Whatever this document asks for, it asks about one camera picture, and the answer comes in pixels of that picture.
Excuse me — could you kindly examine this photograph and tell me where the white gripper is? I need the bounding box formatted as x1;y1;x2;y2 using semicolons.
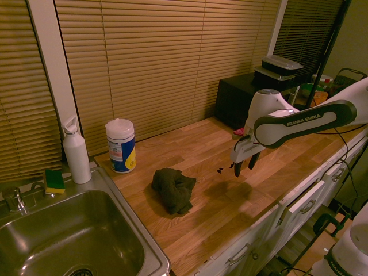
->
229;137;264;178

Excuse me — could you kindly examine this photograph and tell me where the dark green terry towel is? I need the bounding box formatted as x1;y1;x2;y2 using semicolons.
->
151;168;197;216

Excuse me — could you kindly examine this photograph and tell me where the black microwave oven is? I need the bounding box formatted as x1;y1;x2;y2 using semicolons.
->
217;75;300;131

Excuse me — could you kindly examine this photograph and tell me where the white kitchen cabinet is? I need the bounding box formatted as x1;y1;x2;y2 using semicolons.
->
195;135;368;276

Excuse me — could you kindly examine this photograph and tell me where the black lidded food container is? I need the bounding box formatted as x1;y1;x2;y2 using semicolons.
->
253;65;297;87
260;55;305;76

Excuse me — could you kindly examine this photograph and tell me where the orange box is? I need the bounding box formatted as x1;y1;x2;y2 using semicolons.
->
313;90;329;108

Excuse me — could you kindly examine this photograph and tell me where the black clamp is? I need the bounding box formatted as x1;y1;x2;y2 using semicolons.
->
312;212;355;239

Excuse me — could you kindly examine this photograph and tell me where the white plastic bucket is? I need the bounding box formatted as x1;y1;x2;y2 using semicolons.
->
312;74;335;90

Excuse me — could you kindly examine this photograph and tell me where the disinfecting wipes canister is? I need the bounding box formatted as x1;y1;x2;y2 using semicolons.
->
105;117;136;174

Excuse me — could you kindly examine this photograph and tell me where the wide beige window blind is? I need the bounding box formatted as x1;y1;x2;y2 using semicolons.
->
53;0;281;156

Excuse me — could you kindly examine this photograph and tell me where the black tripod pole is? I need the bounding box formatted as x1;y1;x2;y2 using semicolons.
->
304;0;353;109

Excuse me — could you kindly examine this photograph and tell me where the dark shaded window blind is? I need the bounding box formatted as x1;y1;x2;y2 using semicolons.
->
273;0;345;85

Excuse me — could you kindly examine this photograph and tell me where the white spray bottle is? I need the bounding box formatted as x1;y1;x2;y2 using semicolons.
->
60;116;93;185

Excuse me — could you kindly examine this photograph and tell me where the stainless steel sink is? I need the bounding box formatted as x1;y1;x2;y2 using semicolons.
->
0;166;172;276

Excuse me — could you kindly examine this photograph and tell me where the green and yellow sponge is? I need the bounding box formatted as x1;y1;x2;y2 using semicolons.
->
43;168;66;196

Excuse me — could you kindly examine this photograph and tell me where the narrow beige window blind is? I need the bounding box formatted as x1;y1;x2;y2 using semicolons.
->
0;0;63;183

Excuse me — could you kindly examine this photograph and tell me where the black cable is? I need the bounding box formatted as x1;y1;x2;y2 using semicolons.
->
332;128;368;222

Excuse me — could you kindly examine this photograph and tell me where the dark wire basket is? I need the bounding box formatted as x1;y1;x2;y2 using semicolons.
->
334;67;368;96

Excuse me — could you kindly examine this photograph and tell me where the chrome faucet handle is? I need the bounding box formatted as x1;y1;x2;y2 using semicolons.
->
2;186;28;214

